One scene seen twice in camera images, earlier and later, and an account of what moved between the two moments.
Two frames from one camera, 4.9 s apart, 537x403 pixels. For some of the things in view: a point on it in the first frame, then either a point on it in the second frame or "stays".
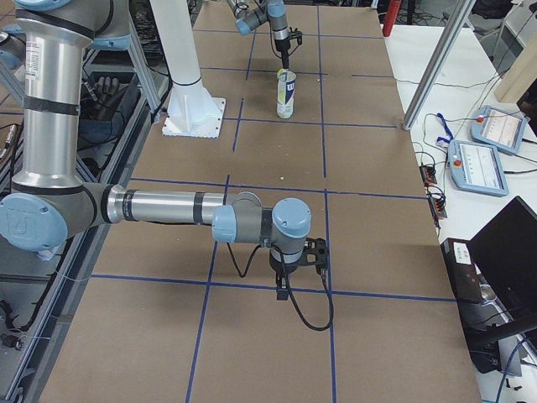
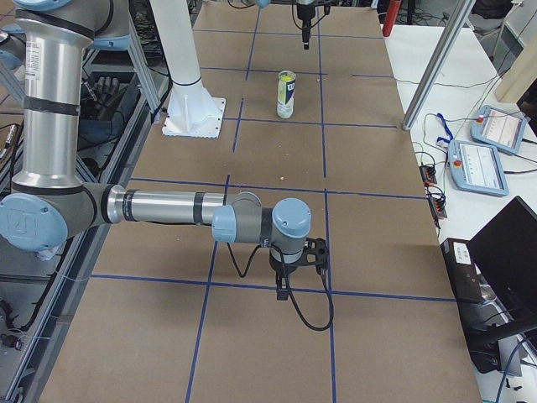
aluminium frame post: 439,64 stays
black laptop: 505,253 stays
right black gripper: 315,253 stays
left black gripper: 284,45 → 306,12
